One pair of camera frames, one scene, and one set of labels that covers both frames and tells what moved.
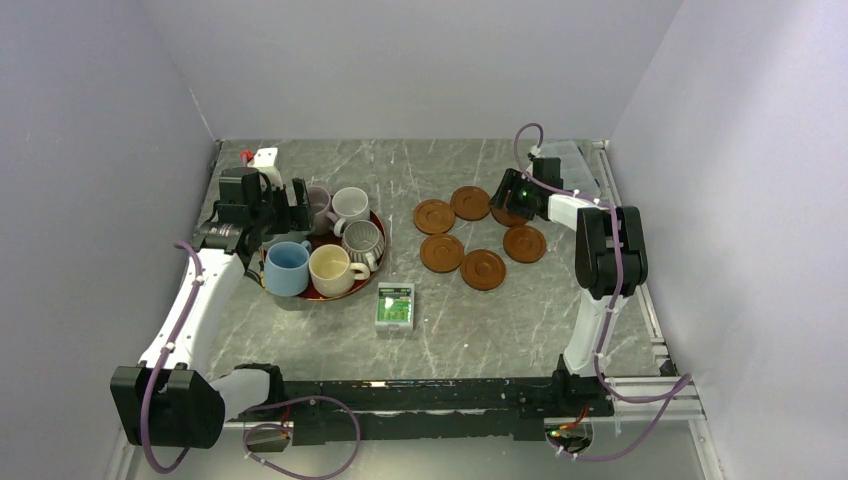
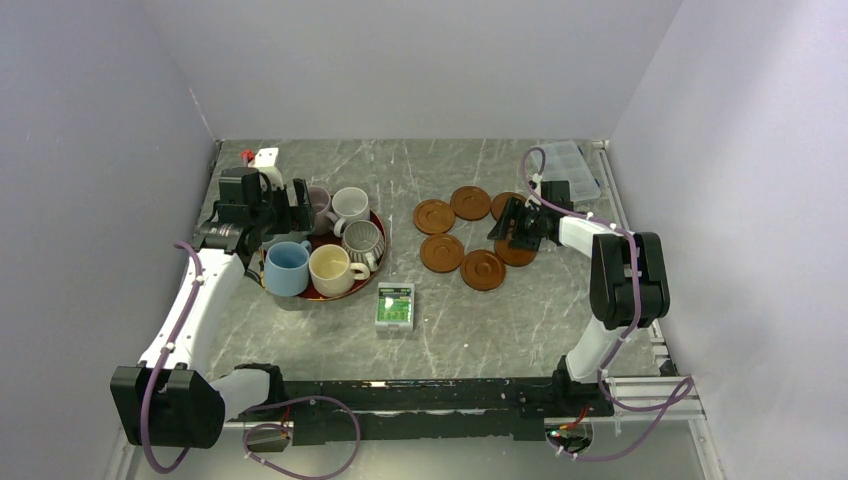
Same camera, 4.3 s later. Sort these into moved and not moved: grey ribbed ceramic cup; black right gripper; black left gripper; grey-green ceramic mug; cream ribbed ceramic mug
Moved: black right gripper
Not moved: cream ribbed ceramic mug; black left gripper; grey-green ceramic mug; grey ribbed ceramic cup
